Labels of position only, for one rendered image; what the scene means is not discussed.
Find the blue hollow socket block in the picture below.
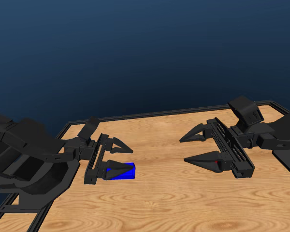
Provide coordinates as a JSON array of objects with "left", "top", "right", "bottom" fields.
[{"left": 106, "top": 162, "right": 137, "bottom": 180}]

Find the black table frame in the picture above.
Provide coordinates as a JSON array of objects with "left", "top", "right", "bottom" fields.
[{"left": 0, "top": 100, "right": 290, "bottom": 232}]

